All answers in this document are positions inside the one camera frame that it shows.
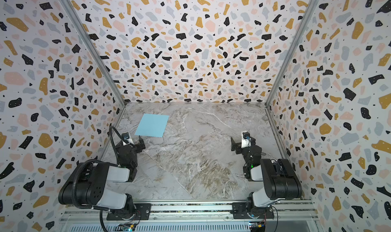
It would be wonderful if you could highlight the aluminium corner post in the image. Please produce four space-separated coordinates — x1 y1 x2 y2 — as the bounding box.
265 0 319 108
59 0 126 108

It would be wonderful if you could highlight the left aluminium corner post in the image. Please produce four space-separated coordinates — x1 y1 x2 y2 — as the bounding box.
59 0 126 108

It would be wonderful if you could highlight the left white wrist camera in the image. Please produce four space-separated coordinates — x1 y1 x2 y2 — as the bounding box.
121 132 133 145

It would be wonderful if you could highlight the right aluminium corner post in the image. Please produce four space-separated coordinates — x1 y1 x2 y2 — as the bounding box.
265 0 319 108

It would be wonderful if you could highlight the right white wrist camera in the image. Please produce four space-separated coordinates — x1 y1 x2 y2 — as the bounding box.
241 132 251 148

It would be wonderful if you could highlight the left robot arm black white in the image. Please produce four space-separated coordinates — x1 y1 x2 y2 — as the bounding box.
58 137 151 221

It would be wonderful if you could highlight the left green circuit board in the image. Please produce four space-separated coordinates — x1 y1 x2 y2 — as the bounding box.
115 223 136 232

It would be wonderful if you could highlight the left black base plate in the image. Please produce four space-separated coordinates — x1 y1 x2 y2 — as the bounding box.
107 203 152 221

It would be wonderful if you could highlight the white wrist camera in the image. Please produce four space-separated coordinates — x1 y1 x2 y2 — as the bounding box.
121 132 133 145
241 132 251 148

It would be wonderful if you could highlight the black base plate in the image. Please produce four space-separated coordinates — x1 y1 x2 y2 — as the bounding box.
230 202 275 219
107 203 152 221

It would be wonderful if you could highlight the light blue paper sheet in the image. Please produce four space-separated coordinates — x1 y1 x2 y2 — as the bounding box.
135 114 169 138

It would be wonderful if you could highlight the right circuit board with wires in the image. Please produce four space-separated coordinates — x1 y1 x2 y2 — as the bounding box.
249 221 266 232

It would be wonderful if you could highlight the aluminium front rail frame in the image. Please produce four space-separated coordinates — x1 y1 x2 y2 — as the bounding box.
57 199 321 232

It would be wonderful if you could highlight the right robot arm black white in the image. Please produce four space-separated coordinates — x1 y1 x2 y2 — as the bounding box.
231 132 302 220

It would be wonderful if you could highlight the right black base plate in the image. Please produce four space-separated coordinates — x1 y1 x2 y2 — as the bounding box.
230 202 275 219

